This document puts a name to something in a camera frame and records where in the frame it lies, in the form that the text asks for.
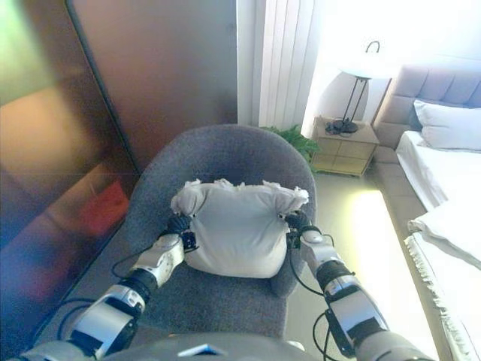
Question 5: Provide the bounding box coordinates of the grey padded headboard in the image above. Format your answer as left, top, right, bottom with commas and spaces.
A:
373, 62, 481, 150

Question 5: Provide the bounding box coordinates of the white bed pillow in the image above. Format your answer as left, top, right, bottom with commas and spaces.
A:
413, 99, 481, 153

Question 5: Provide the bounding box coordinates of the white fringed square cushion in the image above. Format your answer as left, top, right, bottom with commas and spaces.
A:
171, 177, 310, 280

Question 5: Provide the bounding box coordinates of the black right elbow cable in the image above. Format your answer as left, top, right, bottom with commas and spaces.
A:
311, 309, 355, 359

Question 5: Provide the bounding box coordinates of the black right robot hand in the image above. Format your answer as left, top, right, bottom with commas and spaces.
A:
284, 209, 313, 234

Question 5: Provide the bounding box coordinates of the beige nightstand with drawers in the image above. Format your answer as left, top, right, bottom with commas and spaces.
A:
310, 114, 381, 178

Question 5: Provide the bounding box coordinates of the glossy brown framed panel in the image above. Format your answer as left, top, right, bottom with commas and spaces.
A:
0, 0, 141, 336

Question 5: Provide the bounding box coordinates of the white shade table lamp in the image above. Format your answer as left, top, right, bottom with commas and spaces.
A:
324, 39, 404, 135

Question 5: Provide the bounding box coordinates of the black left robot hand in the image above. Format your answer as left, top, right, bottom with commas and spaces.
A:
165, 213, 194, 236

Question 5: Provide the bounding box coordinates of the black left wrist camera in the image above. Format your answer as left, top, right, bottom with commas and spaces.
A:
182, 229, 199, 252

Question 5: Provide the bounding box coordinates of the white sheeted mattress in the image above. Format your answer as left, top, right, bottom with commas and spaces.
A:
395, 129, 481, 212

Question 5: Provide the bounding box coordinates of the black left elbow cable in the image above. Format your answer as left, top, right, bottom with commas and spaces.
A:
29, 297, 95, 340

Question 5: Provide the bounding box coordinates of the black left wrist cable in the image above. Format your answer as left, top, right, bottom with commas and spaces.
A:
110, 250, 152, 280

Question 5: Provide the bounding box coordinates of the white pleated curtain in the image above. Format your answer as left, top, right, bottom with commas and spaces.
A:
258, 0, 321, 129

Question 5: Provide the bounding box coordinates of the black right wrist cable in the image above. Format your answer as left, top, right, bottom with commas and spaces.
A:
286, 234, 336, 296

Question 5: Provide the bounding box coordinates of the bed with white linen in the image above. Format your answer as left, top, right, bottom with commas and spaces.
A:
365, 145, 481, 361

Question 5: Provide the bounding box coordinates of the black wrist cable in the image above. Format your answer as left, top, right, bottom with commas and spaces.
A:
286, 234, 336, 296
110, 250, 152, 280

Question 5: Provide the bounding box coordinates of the white folded duvet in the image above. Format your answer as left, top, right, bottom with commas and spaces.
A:
407, 190, 481, 271

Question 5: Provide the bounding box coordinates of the grey robot torso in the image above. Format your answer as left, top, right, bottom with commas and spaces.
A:
107, 332, 306, 361

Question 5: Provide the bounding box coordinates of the grey fabric armchair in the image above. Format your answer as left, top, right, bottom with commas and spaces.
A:
119, 123, 319, 340

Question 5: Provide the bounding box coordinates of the black elbow cable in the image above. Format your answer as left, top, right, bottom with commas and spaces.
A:
29, 297, 95, 340
311, 309, 355, 359

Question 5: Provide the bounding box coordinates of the green leafy plant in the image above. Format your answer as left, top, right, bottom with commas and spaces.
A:
260, 124, 322, 163

